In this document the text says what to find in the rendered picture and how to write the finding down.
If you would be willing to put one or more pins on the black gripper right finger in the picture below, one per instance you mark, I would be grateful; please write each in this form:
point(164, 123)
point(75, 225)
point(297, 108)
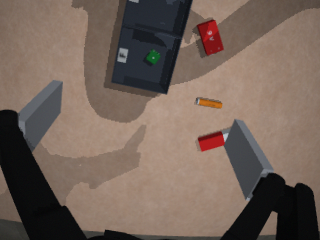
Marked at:
point(254, 171)

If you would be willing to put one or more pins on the dark grey three-compartment bin rack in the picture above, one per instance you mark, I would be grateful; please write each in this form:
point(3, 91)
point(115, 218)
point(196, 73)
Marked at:
point(167, 20)

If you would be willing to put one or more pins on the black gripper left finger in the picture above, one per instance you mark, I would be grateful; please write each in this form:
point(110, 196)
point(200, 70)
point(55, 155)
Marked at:
point(41, 214)

